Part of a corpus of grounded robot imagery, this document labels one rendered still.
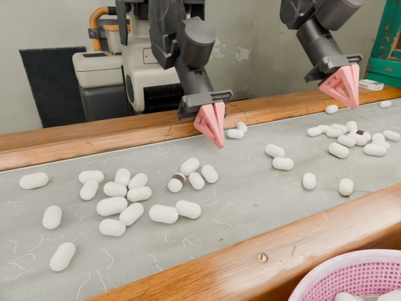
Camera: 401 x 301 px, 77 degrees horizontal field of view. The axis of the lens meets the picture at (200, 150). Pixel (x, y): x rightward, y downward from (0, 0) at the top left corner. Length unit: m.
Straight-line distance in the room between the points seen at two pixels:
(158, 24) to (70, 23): 1.81
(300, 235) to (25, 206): 0.35
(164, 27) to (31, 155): 0.33
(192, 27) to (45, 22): 1.90
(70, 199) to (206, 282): 0.24
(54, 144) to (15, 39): 1.85
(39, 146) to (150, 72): 0.51
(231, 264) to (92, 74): 1.04
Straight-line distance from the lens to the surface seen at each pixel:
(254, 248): 0.28
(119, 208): 0.35
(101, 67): 1.19
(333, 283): 0.29
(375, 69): 1.10
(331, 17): 0.59
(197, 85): 0.49
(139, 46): 0.94
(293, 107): 0.70
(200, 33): 0.48
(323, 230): 0.32
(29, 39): 2.33
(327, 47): 0.60
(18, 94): 2.41
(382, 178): 0.50
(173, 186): 0.37
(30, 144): 0.55
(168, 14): 0.53
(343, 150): 0.51
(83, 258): 0.32
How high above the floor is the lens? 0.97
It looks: 28 degrees down
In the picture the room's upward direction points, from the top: straight up
